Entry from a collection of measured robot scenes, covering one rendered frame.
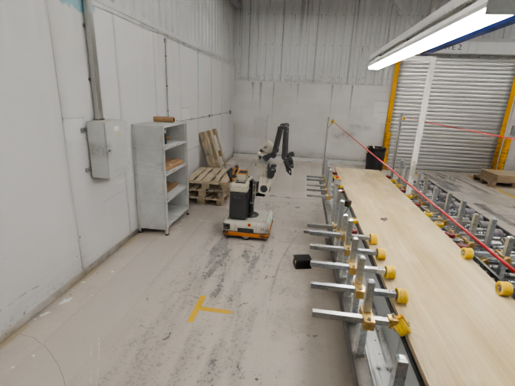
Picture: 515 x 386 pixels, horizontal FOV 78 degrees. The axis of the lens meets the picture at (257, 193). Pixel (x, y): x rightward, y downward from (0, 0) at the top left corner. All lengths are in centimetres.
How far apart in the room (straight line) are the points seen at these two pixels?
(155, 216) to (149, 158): 84
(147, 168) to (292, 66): 684
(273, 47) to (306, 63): 110
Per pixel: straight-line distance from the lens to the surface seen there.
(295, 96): 1035
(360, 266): 191
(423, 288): 223
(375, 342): 216
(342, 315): 171
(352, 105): 1044
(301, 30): 1052
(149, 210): 476
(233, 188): 437
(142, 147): 455
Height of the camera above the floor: 196
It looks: 17 degrees down
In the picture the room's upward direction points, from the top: 2 degrees clockwise
